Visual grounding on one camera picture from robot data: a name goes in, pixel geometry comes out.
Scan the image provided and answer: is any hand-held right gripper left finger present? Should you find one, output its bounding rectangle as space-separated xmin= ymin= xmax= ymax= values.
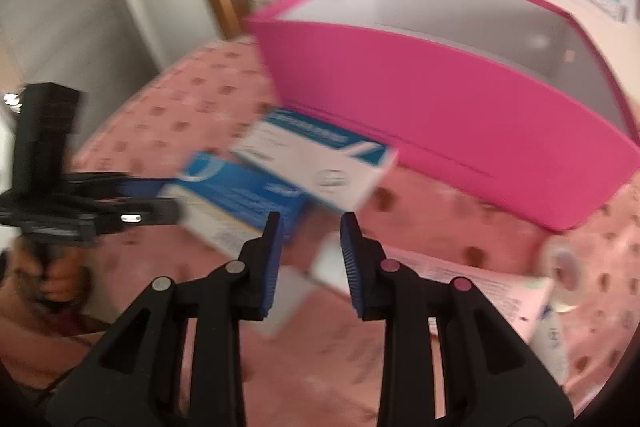
xmin=45 ymin=211 xmax=285 ymax=427

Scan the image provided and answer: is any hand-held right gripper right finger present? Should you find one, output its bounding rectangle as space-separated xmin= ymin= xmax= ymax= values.
xmin=340 ymin=211 xmax=576 ymax=427

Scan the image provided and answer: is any tape roll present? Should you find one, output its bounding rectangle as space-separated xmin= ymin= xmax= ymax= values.
xmin=537 ymin=237 xmax=589 ymax=314

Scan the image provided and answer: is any white and blue medicine box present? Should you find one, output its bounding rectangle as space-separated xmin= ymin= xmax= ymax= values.
xmin=230 ymin=107 xmax=399 ymax=214

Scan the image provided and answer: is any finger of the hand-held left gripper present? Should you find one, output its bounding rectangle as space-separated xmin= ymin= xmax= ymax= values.
xmin=62 ymin=173 xmax=166 ymax=198
xmin=95 ymin=198 xmax=183 ymax=234

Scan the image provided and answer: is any pink printed blanket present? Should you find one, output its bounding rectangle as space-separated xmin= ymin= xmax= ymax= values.
xmin=65 ymin=37 xmax=640 ymax=427

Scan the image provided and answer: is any plain white small box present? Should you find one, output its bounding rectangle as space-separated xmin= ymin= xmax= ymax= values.
xmin=255 ymin=232 xmax=362 ymax=340

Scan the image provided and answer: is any person's left forearm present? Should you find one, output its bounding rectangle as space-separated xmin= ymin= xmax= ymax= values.
xmin=0 ymin=277 xmax=107 ymax=390

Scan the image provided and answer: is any pink cardboard box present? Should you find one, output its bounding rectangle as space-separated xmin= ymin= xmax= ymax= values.
xmin=245 ymin=0 xmax=636 ymax=233

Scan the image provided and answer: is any person's left hand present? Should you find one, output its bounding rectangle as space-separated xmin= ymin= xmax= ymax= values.
xmin=12 ymin=239 xmax=93 ymax=314

